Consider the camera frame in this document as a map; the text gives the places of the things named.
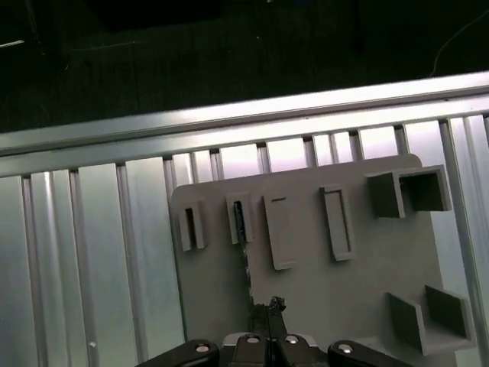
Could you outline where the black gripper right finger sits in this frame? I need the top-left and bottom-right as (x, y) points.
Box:
(269, 294), (414, 367)

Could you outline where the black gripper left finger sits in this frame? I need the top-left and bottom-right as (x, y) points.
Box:
(135, 301), (271, 367)

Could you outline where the grey parts rack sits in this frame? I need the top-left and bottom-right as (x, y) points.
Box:
(170, 154), (478, 367)

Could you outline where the thin pale floor cable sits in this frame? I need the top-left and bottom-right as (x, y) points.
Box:
(430, 21), (489, 77)

